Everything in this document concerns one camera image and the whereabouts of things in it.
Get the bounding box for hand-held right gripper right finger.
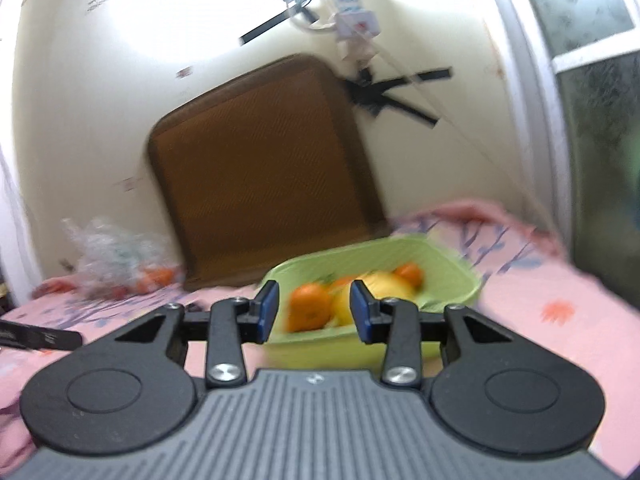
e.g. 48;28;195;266
349;280;536;389

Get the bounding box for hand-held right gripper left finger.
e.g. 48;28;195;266
85;281;280;389

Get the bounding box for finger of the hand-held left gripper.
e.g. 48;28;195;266
0;317;83;353

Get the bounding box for yellow lemon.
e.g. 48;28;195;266
331;270;417;327

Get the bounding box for tangerine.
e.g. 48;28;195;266
395;262;426;289
289;282;333;333

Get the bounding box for green plastic basin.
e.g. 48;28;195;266
257;234;483;368

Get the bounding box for clear plastic bag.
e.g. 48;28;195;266
60;216;185;302

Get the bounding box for small mandarin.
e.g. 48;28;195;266
145;267;176;292

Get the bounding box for brown woven chair back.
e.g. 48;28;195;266
142;54;390;292

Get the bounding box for pink printed bedsheet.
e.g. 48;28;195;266
0;199;640;480

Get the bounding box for black tape strips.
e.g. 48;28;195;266
342;65;453;128
239;0;327;46

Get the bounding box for white power strip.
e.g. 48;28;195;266
327;0;382;63

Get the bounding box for frosted glass window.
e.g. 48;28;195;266
487;0;640;311

